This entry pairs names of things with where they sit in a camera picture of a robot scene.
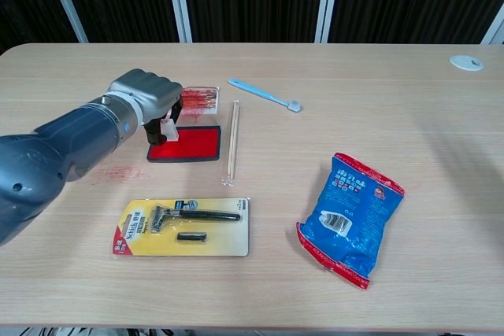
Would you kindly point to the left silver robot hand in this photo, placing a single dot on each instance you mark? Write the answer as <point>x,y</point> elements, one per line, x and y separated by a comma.
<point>151,92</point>

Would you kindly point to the white and red stamp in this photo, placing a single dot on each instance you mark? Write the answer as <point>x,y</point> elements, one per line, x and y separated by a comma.
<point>171,131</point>

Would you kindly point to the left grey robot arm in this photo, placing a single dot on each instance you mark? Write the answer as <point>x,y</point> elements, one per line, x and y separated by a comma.
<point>59,147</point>

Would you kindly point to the red ink pad with clear lid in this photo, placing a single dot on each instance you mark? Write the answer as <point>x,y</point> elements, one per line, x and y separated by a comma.
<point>197,143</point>

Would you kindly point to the wooden chopstick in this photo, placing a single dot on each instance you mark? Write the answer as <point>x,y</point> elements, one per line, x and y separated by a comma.
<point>235,140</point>
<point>232,139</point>

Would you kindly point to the light blue toothbrush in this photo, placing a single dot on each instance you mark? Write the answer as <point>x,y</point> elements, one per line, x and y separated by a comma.
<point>260,93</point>

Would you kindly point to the yellow razor blister pack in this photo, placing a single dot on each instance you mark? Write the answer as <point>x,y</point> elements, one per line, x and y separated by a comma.
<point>220,241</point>

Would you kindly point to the blue snack bag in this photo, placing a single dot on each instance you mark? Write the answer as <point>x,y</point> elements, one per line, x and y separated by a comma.
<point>346,210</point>

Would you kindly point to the white partition frame post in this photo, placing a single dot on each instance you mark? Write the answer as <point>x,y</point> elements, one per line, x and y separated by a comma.
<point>179,1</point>
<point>495,31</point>
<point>327,1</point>
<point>65,1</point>

